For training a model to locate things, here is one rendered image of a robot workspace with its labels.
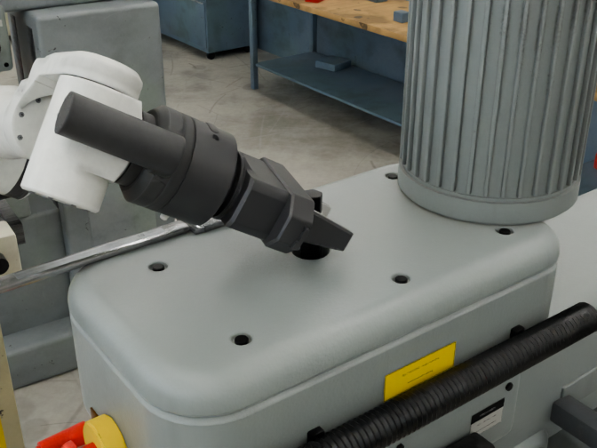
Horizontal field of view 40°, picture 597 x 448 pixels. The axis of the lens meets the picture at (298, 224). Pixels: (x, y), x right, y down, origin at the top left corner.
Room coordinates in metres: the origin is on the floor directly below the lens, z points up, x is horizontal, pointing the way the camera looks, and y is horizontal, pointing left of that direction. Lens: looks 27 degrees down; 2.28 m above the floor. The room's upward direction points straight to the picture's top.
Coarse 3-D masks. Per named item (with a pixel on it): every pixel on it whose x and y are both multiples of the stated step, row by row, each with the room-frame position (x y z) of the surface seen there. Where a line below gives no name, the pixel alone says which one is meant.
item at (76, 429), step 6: (72, 426) 0.65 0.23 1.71; (78, 426) 0.65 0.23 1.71; (60, 432) 0.64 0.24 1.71; (66, 432) 0.64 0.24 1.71; (72, 432) 0.64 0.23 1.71; (78, 432) 0.64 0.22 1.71; (48, 438) 0.63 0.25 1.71; (54, 438) 0.63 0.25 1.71; (60, 438) 0.63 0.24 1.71; (66, 438) 0.64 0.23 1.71; (72, 438) 0.64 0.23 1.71; (78, 438) 0.64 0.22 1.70; (42, 444) 0.63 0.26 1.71; (48, 444) 0.63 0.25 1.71; (54, 444) 0.63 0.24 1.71; (60, 444) 0.63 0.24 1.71; (78, 444) 0.64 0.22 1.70
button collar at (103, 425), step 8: (104, 416) 0.58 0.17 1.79; (88, 424) 0.57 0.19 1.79; (96, 424) 0.56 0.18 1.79; (104, 424) 0.56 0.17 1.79; (112, 424) 0.56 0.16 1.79; (88, 432) 0.57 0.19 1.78; (96, 432) 0.56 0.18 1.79; (104, 432) 0.55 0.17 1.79; (112, 432) 0.56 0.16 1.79; (120, 432) 0.56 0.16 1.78; (88, 440) 0.57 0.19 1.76; (96, 440) 0.55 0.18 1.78; (104, 440) 0.55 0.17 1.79; (112, 440) 0.55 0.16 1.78; (120, 440) 0.55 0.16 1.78
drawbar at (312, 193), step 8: (312, 192) 0.70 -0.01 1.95; (320, 192) 0.70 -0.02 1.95; (320, 200) 0.69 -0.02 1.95; (320, 208) 0.69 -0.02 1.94; (304, 248) 0.69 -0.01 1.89; (312, 248) 0.69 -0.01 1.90; (320, 248) 0.70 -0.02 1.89; (304, 256) 0.69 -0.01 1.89; (312, 256) 0.69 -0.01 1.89; (320, 256) 0.70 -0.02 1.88
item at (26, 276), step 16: (176, 224) 0.74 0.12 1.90; (208, 224) 0.74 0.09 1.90; (128, 240) 0.71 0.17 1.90; (144, 240) 0.71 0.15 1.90; (160, 240) 0.72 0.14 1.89; (80, 256) 0.68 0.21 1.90; (96, 256) 0.68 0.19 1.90; (112, 256) 0.69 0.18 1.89; (16, 272) 0.65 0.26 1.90; (32, 272) 0.65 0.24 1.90; (48, 272) 0.65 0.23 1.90; (64, 272) 0.66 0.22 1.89; (0, 288) 0.62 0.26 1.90; (16, 288) 0.63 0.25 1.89
